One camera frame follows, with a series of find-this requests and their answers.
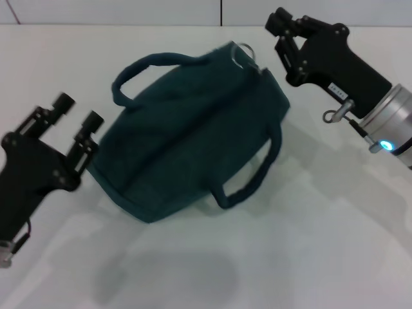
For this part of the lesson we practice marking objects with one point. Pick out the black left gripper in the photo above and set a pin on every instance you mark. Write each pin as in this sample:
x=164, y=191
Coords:
x=29, y=180

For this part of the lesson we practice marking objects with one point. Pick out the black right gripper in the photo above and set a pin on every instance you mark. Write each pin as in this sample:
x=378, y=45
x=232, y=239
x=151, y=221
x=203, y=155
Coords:
x=338, y=71

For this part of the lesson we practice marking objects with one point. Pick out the dark teal fabric bag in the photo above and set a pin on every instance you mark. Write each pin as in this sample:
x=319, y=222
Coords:
x=193, y=135

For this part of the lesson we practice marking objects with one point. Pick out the small clear cylindrical plug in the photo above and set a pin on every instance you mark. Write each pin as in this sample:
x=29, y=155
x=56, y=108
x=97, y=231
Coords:
x=338, y=112

